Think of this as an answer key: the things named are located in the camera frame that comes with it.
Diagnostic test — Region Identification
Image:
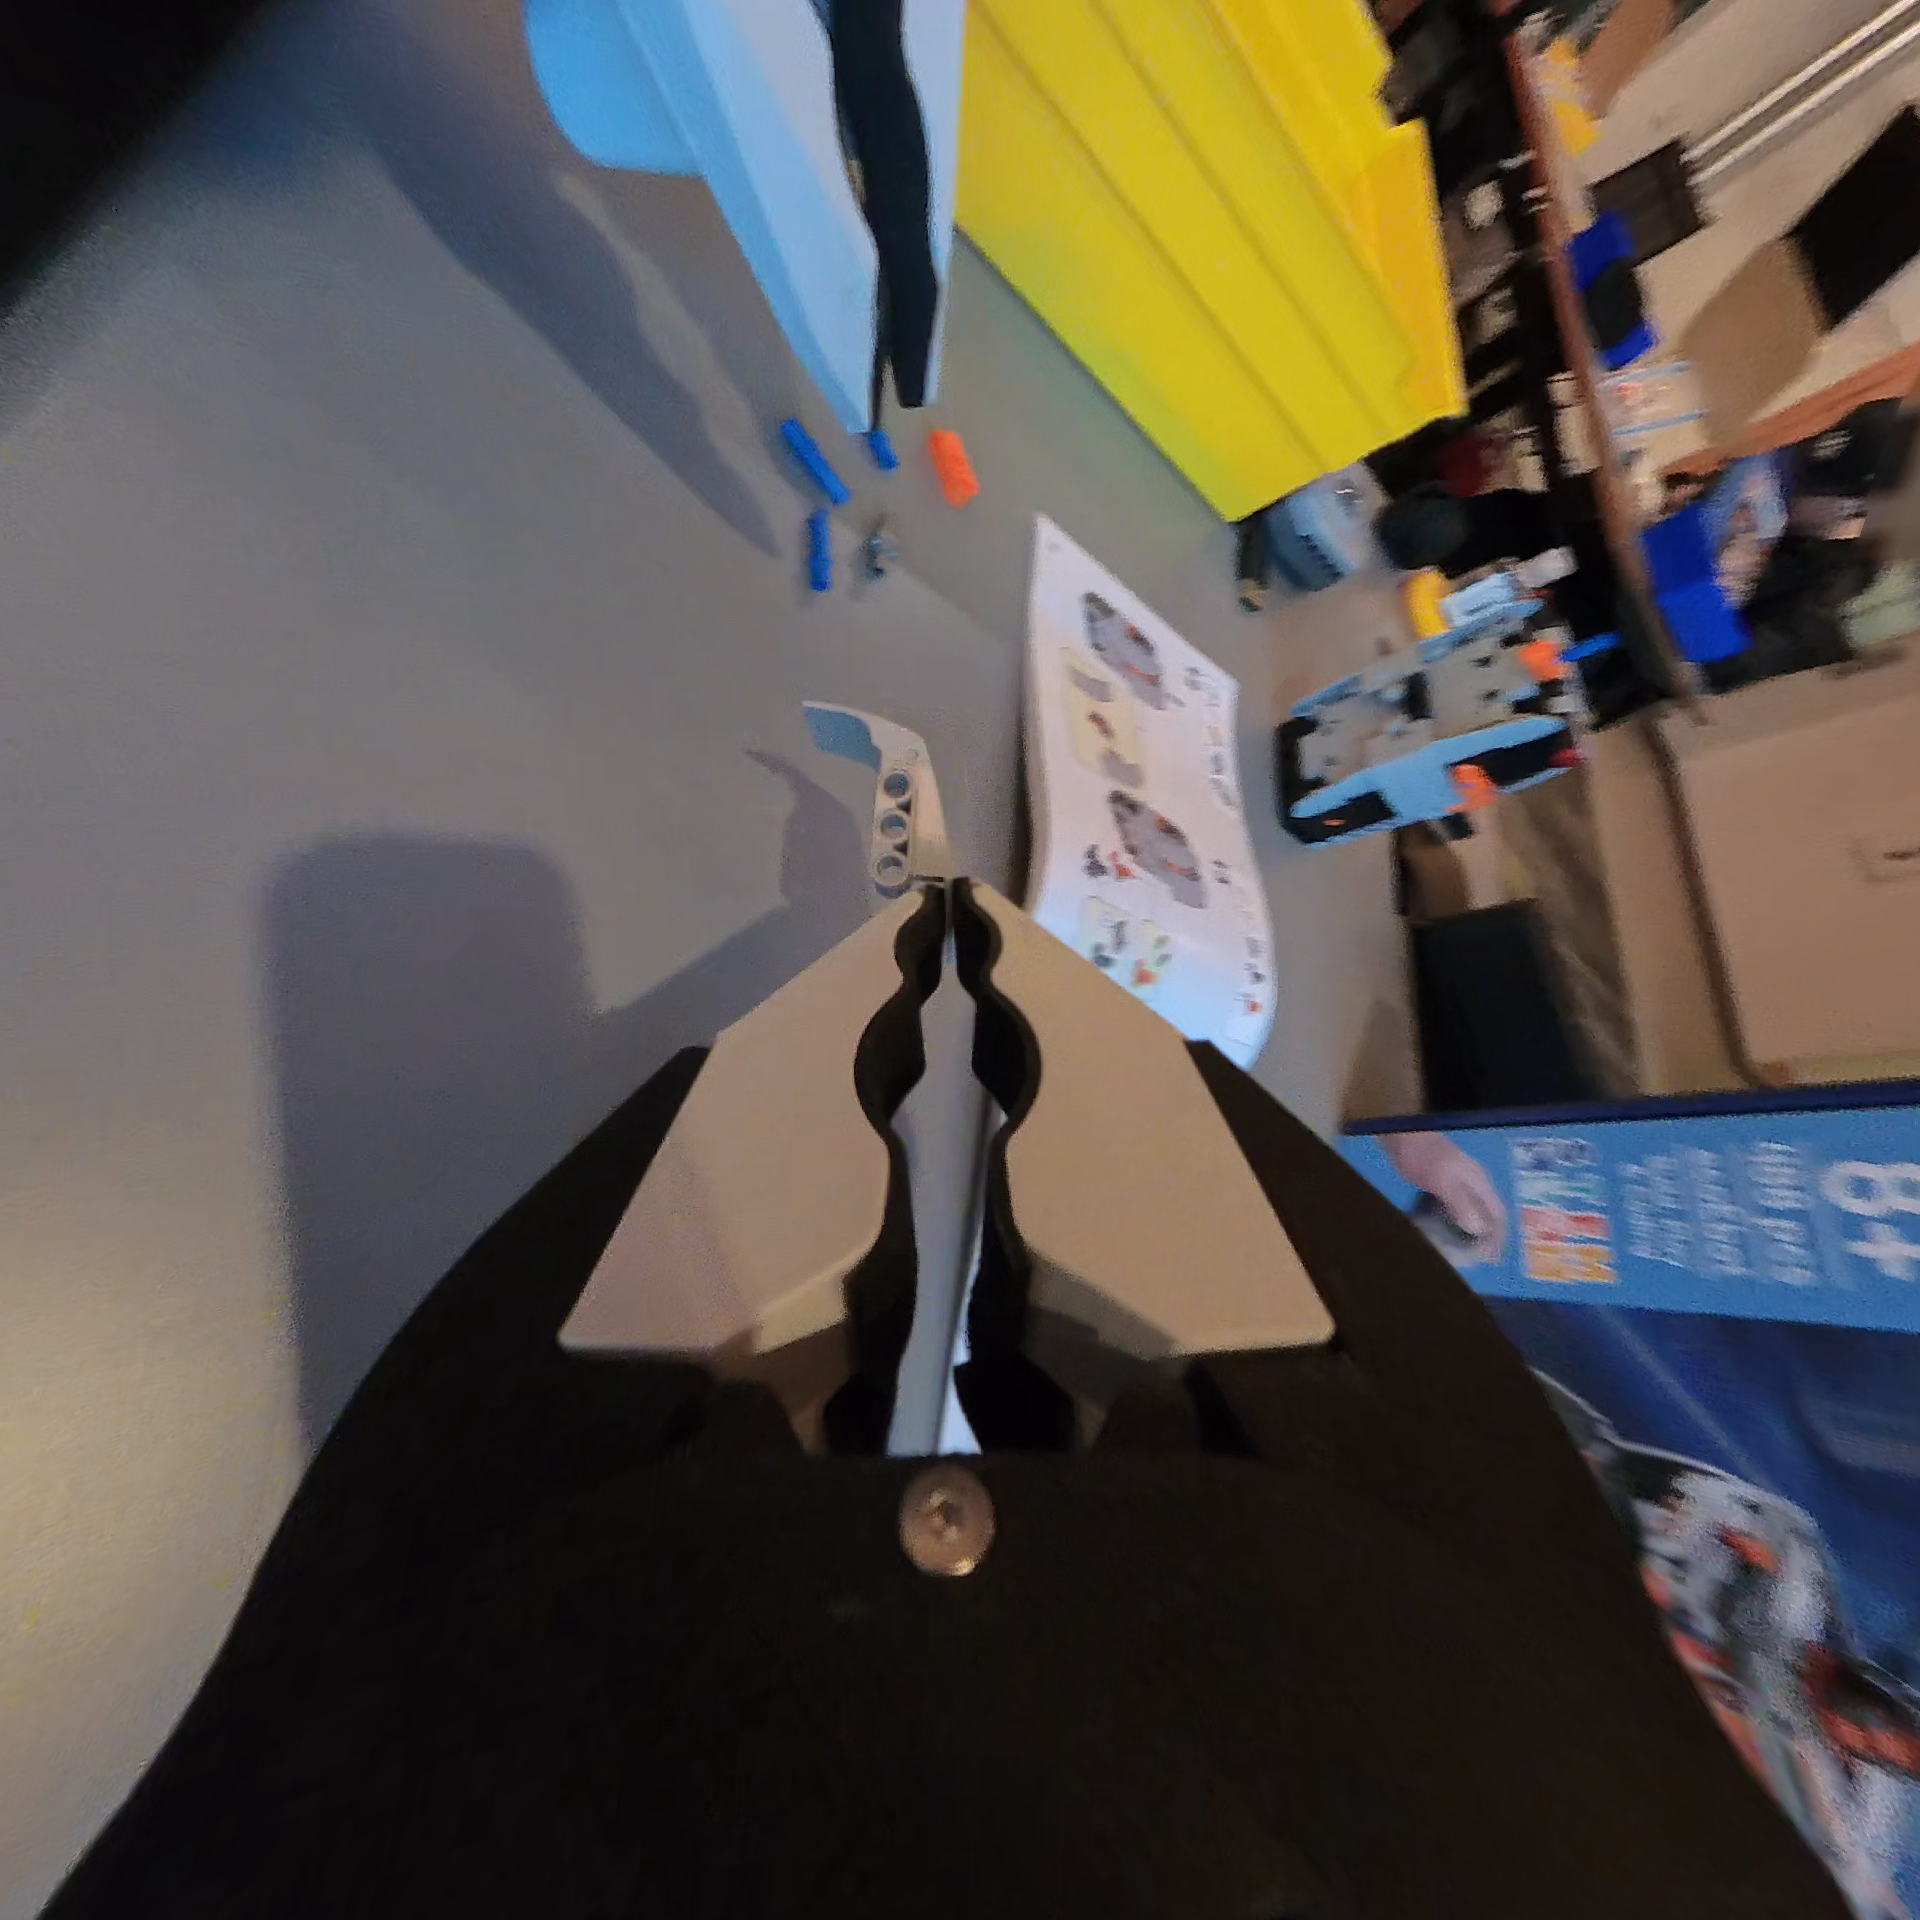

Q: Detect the grey curved panel brick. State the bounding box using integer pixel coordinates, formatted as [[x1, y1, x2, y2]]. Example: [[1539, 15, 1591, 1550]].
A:
[[799, 697, 995, 1457]]

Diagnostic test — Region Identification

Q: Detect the yellow plastic bin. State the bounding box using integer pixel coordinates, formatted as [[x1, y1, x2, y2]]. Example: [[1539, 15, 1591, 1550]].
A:
[[952, 0, 1470, 523]]

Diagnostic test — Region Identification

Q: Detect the blue plastic tray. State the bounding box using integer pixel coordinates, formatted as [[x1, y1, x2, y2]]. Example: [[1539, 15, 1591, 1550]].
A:
[[1568, 210, 1660, 369]]

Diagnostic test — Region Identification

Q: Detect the beige board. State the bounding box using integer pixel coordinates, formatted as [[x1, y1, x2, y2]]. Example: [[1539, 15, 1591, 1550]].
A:
[[1679, 241, 1825, 438]]

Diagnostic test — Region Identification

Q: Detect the wooden post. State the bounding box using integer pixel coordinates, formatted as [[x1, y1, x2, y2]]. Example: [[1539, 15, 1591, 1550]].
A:
[[1664, 344, 1920, 481]]

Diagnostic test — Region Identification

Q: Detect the cluttered brown-edged desk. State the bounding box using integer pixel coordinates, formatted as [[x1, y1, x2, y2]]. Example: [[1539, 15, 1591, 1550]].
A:
[[1502, 30, 1712, 721]]

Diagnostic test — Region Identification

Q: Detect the white instruction booklet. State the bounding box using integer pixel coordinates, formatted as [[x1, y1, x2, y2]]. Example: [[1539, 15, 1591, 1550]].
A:
[[1020, 515, 1281, 1070]]

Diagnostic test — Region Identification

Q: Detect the grey desk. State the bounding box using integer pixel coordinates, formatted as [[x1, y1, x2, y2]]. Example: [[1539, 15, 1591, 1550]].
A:
[[0, 0, 1503, 1920]]

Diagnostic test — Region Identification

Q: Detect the grey battery box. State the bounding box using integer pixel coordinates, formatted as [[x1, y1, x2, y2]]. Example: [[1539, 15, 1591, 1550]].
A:
[[1258, 478, 1376, 594]]

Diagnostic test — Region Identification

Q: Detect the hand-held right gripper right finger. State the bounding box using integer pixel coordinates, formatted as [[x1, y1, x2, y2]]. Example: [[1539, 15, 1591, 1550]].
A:
[[958, 878, 1337, 1457]]

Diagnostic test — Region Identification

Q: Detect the partly built toy robot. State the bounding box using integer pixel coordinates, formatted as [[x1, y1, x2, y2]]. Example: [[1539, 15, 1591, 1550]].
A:
[[1276, 626, 1623, 850]]

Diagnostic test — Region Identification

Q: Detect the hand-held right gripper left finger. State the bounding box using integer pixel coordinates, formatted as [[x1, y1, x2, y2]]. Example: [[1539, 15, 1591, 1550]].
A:
[[554, 882, 949, 1457]]

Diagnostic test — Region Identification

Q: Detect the blue plastic bin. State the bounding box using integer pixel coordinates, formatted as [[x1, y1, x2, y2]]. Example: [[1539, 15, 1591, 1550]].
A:
[[1636, 451, 1794, 668]]

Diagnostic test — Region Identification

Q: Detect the black square panel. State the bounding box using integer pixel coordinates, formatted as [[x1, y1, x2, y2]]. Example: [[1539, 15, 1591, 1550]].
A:
[[1785, 141, 1920, 332]]

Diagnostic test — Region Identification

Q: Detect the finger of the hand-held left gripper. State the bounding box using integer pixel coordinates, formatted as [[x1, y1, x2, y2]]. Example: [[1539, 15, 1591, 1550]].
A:
[[830, 0, 969, 411], [524, 0, 889, 438]]

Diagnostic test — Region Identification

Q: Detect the blue toy robot box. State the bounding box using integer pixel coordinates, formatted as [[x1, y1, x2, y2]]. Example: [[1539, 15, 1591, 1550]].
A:
[[1339, 1079, 1920, 1920]]

